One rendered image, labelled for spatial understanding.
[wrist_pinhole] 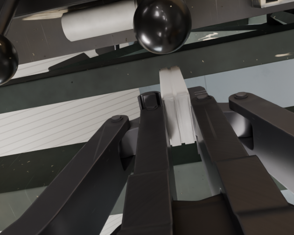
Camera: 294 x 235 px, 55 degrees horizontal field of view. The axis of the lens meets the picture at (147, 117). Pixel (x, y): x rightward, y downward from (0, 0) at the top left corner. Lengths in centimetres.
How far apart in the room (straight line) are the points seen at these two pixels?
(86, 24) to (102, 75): 11
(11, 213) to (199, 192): 24
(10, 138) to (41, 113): 41
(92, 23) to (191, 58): 15
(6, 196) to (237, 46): 35
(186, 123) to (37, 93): 31
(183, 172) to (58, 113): 300
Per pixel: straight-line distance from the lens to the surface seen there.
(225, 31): 107
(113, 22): 31
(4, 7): 27
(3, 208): 42
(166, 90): 16
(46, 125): 330
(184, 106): 15
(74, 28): 31
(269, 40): 41
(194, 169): 34
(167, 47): 18
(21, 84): 44
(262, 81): 209
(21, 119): 324
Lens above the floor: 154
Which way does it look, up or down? 25 degrees down
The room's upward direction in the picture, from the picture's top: 113 degrees counter-clockwise
